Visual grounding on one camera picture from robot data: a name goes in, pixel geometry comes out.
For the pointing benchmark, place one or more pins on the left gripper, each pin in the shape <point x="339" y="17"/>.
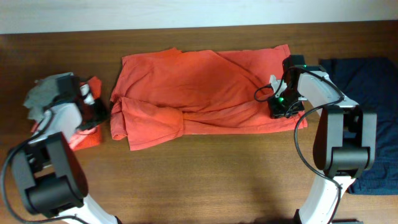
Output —
<point x="105" y="114"/>

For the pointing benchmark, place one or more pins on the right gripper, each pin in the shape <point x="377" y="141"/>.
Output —
<point x="276" y="112"/>

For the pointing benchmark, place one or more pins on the orange-red printed t-shirt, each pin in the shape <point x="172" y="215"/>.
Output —
<point x="163" y="95"/>

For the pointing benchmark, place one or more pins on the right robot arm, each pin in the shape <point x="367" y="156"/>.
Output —
<point x="345" y="141"/>

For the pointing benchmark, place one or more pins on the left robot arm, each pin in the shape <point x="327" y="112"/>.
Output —
<point x="51" y="182"/>

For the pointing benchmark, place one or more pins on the salmon pink folded shirt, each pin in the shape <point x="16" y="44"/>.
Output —
<point x="77" y="139"/>

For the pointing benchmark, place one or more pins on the red folded shirt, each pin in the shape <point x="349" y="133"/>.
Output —
<point x="64" y="112"/>

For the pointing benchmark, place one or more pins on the grey crumpled shirt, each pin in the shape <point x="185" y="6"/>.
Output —
<point x="42" y="95"/>

